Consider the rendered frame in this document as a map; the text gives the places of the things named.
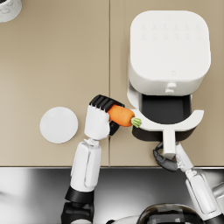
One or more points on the dark round robot body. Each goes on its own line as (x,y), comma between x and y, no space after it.
(167,214)

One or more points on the white patterned pot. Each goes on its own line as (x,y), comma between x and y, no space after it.
(8,8)

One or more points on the white round plate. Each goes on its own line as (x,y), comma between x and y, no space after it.
(59,124)

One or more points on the orange carrot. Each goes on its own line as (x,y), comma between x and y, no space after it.
(122,115)

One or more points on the pale air fryer body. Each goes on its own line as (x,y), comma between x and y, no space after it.
(169,52)

